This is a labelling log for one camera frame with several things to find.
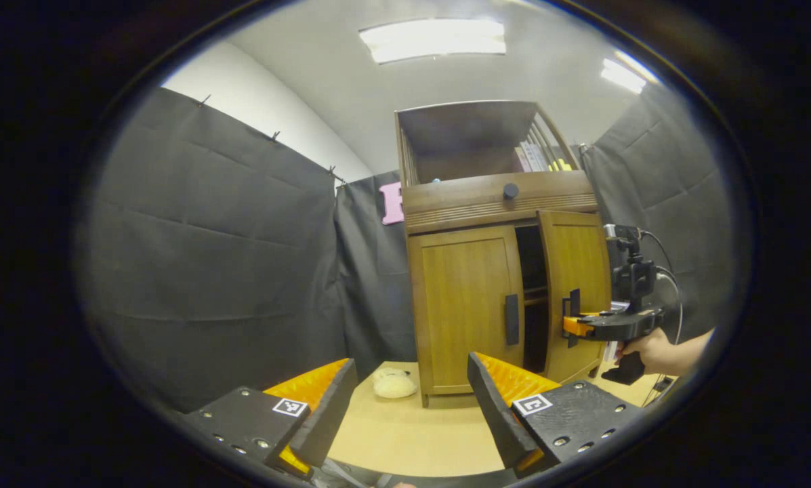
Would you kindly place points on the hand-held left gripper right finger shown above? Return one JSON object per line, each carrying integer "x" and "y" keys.
{"x": 496, "y": 413}

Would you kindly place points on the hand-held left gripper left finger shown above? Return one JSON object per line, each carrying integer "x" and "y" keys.
{"x": 327, "y": 413}

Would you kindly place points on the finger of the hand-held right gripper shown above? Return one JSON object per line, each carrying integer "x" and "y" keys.
{"x": 581, "y": 325}

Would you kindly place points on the wooden cabinet door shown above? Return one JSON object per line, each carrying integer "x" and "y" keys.
{"x": 463, "y": 312}
{"x": 578, "y": 261}

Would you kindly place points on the wooden double-door shoe cabinet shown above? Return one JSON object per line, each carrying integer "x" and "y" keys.
{"x": 466, "y": 142}

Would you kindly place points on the wooden inner cabinet shelf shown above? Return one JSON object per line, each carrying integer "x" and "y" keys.
{"x": 535, "y": 293}

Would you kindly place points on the cream plush toy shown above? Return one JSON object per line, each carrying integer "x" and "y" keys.
{"x": 393, "y": 385}

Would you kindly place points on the black backdrop cloth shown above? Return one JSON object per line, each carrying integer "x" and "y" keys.
{"x": 209, "y": 271}

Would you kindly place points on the small ceiling light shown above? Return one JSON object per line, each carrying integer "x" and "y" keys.
{"x": 623, "y": 74}

